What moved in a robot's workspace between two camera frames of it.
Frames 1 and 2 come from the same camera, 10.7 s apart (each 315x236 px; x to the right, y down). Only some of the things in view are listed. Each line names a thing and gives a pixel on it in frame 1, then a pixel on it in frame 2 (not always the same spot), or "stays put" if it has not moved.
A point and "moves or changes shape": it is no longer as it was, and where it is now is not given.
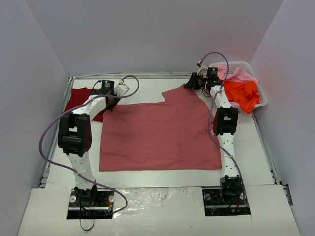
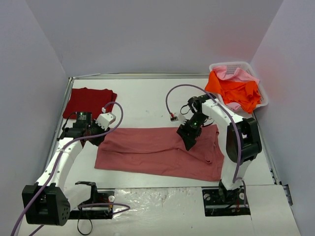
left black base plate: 91,203 stays put
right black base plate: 215,205 stays put
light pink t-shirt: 238,74 stays put
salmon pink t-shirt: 176,134 moves or changes shape
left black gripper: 111,102 -> 97,137
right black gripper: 194,81 -> 187,132
